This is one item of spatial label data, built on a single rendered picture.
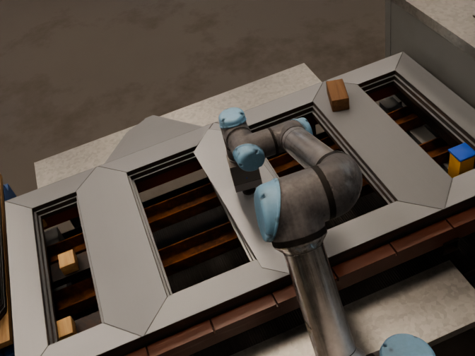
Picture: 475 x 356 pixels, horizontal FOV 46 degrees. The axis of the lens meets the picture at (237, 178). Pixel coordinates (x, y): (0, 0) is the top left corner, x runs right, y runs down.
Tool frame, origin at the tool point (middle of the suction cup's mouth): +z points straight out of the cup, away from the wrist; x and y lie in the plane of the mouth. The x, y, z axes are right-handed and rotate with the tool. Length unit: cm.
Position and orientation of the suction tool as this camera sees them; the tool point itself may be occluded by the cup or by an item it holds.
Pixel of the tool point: (249, 193)
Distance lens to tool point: 174.9
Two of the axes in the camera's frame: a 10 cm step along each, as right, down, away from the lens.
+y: -9.6, 2.7, -0.2
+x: 2.0, 6.5, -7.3
